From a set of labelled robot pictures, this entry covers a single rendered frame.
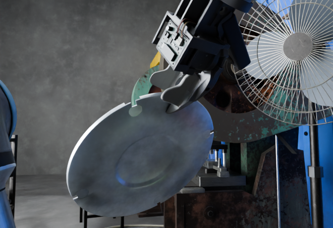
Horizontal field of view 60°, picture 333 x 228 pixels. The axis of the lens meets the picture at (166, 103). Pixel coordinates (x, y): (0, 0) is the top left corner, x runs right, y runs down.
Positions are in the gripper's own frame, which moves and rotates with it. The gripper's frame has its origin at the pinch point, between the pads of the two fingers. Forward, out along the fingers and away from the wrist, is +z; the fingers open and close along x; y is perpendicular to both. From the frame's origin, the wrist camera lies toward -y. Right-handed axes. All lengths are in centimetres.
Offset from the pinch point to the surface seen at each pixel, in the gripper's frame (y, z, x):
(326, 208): -229, 100, 1
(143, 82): -152, 126, -194
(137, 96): -145, 140, -185
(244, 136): -100, 47, -35
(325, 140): -228, 57, -38
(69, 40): -206, 288, -564
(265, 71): -68, 4, -30
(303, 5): -72, -22, -37
